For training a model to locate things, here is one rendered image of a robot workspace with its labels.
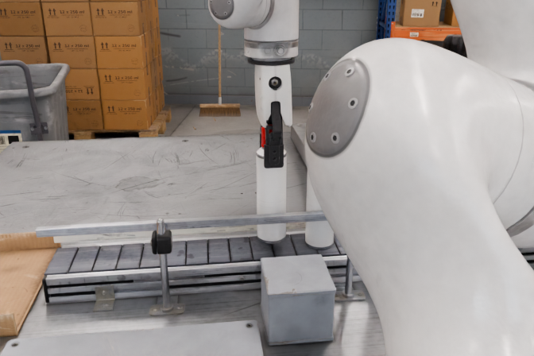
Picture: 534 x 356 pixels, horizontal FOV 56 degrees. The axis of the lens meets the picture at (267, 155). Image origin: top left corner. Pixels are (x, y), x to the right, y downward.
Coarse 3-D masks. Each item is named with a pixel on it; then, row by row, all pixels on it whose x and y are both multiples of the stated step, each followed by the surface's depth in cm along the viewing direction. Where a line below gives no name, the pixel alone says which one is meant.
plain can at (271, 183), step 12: (264, 132) 83; (264, 144) 83; (264, 168) 84; (276, 168) 83; (264, 180) 84; (276, 180) 84; (264, 192) 85; (276, 192) 85; (264, 204) 86; (276, 204) 85; (264, 228) 87; (276, 228) 87; (264, 240) 88; (276, 240) 88
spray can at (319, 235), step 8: (312, 192) 87; (312, 200) 87; (312, 208) 88; (320, 208) 87; (312, 224) 89; (320, 224) 88; (328, 224) 88; (312, 232) 89; (320, 232) 89; (328, 232) 89; (312, 240) 90; (320, 240) 89; (328, 240) 90; (312, 248) 90; (320, 248) 90; (328, 248) 90
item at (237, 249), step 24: (192, 240) 93; (216, 240) 93; (240, 240) 93; (288, 240) 93; (336, 240) 93; (72, 264) 86; (96, 264) 86; (120, 264) 86; (144, 264) 86; (168, 264) 86; (192, 264) 86
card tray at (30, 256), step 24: (0, 240) 98; (24, 240) 98; (48, 240) 99; (0, 264) 94; (24, 264) 94; (48, 264) 94; (0, 288) 87; (24, 288) 87; (0, 312) 81; (24, 312) 81; (0, 336) 76
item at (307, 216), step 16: (80, 224) 82; (96, 224) 82; (112, 224) 82; (128, 224) 82; (144, 224) 82; (176, 224) 82; (192, 224) 83; (208, 224) 83; (224, 224) 84; (240, 224) 84; (256, 224) 84
